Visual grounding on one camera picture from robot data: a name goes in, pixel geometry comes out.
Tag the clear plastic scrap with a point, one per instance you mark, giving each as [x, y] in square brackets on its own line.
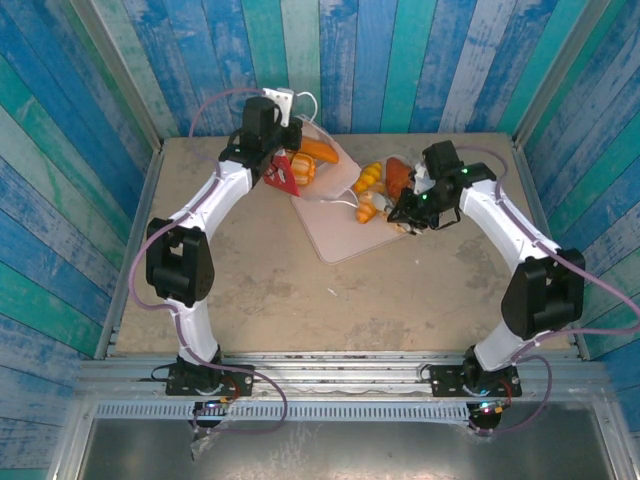
[200, 445]

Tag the clear bag with red label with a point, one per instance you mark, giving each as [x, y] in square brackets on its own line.
[335, 175]

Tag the yellow shell shaped bun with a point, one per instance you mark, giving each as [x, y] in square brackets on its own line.
[369, 177]

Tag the small circuit board with lights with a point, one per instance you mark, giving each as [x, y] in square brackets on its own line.
[489, 407]
[215, 404]

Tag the metal tongs with white tips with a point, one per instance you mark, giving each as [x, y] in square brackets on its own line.
[381, 202]

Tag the white cutting board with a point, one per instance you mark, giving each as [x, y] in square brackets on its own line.
[340, 235]

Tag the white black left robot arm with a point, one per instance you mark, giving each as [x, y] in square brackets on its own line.
[225, 195]

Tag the grey metal sheet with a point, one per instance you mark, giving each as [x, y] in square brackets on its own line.
[350, 450]

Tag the aluminium corner post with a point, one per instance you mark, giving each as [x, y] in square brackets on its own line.
[560, 70]
[119, 70]

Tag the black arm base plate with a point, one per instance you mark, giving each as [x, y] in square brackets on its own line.
[235, 382]
[447, 382]

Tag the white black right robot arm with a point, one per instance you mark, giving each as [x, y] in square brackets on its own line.
[500, 215]

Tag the aluminium side rail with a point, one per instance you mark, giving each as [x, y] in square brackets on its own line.
[149, 186]
[580, 347]

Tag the brown croissant loaf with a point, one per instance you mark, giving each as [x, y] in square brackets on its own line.
[397, 175]

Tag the aluminium rail beam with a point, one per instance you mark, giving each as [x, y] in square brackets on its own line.
[340, 372]

